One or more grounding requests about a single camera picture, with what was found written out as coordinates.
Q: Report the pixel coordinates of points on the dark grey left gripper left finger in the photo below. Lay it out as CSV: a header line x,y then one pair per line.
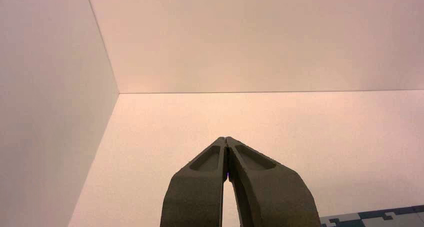
x,y
195,192

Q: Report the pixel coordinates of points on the blue and white patterned board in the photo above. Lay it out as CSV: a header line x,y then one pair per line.
x,y
377,218

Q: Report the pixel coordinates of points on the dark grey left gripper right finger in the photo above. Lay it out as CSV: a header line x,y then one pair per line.
x,y
275,195

